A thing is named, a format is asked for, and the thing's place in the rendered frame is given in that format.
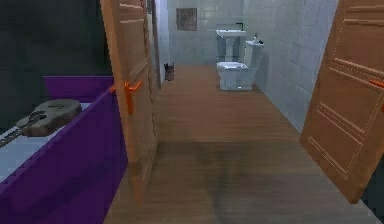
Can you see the brown small bin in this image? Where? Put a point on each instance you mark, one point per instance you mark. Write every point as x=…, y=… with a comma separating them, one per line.
x=169, y=72

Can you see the white toilet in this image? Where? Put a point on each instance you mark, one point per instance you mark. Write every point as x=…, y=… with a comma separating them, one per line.
x=238, y=71

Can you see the brown wooden room door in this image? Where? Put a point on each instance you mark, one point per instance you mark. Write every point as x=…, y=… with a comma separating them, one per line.
x=133, y=66
x=350, y=100

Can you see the small white soap bottle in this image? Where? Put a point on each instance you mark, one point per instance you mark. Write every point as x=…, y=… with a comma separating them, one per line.
x=256, y=38

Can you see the black sink faucet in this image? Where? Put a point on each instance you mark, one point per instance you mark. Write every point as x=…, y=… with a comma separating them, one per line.
x=240, y=25

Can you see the purple bed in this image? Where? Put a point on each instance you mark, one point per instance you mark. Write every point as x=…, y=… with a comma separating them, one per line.
x=66, y=166

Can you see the grey acoustic guitar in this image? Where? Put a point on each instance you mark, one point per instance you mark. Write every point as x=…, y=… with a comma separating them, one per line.
x=50, y=116

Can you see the white pedestal sink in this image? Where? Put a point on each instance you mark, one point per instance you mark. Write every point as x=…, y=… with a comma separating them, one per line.
x=230, y=41

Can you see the brown framed wall picture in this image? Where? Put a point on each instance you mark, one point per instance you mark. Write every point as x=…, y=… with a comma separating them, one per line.
x=186, y=19

